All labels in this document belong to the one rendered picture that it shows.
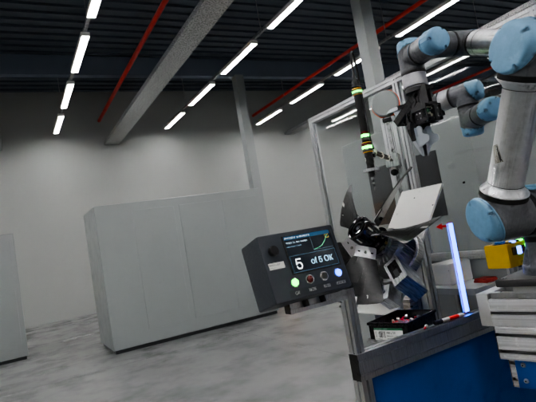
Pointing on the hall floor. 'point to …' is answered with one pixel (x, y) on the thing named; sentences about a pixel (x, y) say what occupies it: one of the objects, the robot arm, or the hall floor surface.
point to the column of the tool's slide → (396, 151)
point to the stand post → (429, 301)
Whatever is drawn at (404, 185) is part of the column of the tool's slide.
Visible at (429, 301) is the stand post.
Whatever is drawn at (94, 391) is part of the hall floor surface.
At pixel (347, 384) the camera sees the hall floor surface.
